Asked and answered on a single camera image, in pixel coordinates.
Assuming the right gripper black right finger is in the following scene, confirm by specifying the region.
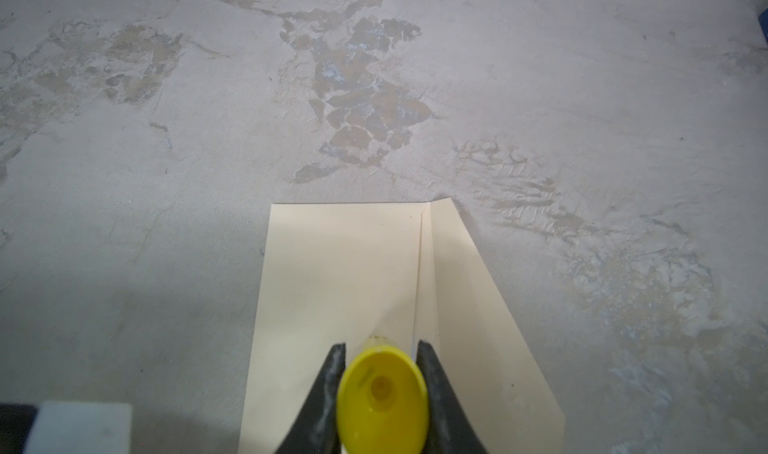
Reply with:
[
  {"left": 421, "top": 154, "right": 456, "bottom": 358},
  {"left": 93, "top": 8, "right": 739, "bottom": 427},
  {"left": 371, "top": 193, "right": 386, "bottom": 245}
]
[{"left": 416, "top": 340, "right": 487, "bottom": 454}]

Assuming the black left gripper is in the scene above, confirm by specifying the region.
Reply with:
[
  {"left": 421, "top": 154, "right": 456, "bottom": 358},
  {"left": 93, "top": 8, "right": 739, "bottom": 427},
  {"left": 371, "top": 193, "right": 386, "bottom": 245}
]
[{"left": 0, "top": 404, "right": 38, "bottom": 454}]

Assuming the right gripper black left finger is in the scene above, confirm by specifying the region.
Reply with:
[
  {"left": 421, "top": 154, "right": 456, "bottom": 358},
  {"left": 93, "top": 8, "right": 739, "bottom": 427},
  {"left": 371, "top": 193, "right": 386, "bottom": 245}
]
[{"left": 275, "top": 343, "right": 346, "bottom": 454}]

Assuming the yellow glue stick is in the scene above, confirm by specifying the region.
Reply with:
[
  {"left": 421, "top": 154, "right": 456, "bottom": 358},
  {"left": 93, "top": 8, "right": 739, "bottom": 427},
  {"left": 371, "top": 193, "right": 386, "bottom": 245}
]
[{"left": 336, "top": 336, "right": 430, "bottom": 454}]

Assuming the manila paper envelope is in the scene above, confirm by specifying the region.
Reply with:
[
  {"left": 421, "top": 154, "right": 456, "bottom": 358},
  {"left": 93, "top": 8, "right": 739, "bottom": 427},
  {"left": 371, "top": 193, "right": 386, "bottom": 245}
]
[{"left": 239, "top": 199, "right": 565, "bottom": 453}]

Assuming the blue comic paperback book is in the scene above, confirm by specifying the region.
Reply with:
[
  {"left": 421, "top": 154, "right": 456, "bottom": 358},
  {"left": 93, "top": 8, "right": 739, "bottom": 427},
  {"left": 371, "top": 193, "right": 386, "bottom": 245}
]
[{"left": 757, "top": 7, "right": 768, "bottom": 43}]

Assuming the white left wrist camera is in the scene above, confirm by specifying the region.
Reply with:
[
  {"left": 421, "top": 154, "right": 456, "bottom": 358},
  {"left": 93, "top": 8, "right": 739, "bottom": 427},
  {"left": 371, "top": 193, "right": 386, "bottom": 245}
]
[{"left": 23, "top": 401, "right": 133, "bottom": 454}]

